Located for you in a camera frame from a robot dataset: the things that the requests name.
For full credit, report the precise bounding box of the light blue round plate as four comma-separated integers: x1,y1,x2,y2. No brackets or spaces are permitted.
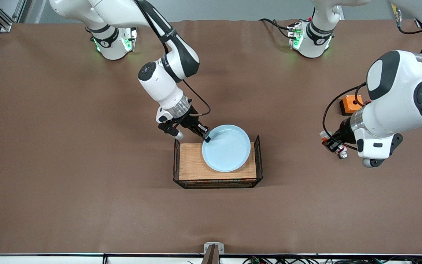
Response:
201,124,251,173

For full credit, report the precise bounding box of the table cover sheet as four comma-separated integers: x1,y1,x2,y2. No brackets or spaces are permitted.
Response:
0,18,422,255

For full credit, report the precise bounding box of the black wire rack wooden top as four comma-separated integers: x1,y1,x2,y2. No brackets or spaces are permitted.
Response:
173,135,263,190

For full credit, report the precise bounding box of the orange button enclosure box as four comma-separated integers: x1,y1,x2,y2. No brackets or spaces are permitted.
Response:
340,94,364,116

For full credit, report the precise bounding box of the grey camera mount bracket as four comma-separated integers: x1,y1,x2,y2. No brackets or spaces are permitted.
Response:
203,242,225,264

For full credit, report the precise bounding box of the black left base cable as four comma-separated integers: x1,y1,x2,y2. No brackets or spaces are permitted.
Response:
259,18,293,39

